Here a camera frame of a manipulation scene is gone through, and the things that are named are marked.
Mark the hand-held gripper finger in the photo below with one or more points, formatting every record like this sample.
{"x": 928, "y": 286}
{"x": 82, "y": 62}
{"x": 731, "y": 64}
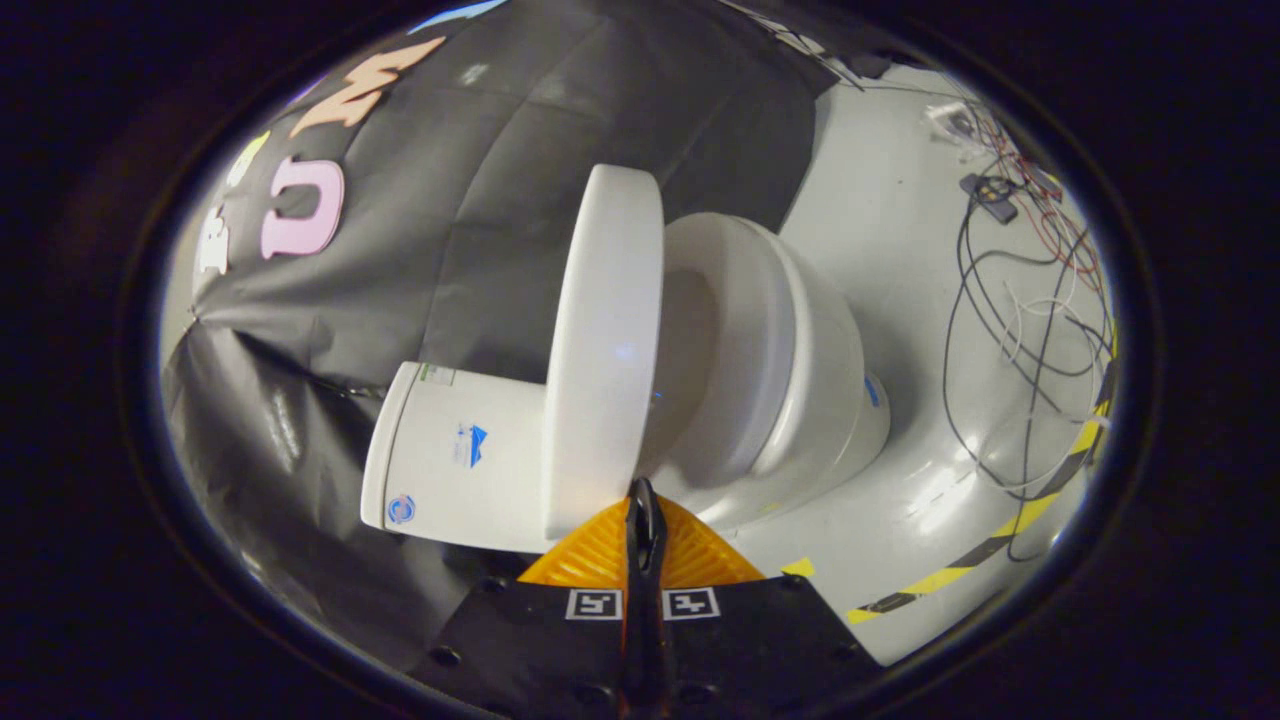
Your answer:
{"x": 658, "y": 620}
{"x": 634, "y": 620}

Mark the black lid pull tab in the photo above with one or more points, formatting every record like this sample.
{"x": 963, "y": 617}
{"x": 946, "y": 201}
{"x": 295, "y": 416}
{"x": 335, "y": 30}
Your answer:
{"x": 650, "y": 530}

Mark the white toilet lid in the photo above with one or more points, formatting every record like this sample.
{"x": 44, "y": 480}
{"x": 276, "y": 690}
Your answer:
{"x": 605, "y": 350}

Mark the white ceramic toilet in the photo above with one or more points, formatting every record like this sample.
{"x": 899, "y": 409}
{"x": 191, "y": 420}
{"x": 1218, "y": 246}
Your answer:
{"x": 450, "y": 450}

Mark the white toilet seat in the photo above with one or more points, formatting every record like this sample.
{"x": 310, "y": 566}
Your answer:
{"x": 760, "y": 350}

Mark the small yellow tape piece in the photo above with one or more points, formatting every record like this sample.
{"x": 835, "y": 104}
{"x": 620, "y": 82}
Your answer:
{"x": 797, "y": 567}

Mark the yellow black striped floor tape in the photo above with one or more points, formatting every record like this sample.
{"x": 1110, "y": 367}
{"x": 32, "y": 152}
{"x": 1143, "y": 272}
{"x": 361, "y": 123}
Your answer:
{"x": 1010, "y": 525}

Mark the black backdrop cloth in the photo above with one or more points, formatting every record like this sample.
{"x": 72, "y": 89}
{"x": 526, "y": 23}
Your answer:
{"x": 450, "y": 200}

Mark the black power adapter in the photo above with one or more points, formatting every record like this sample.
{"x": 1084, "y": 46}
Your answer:
{"x": 990, "y": 195}

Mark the clear plastic bag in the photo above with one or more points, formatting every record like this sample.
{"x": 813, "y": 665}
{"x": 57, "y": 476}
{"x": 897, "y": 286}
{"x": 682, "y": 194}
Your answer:
{"x": 955, "y": 122}

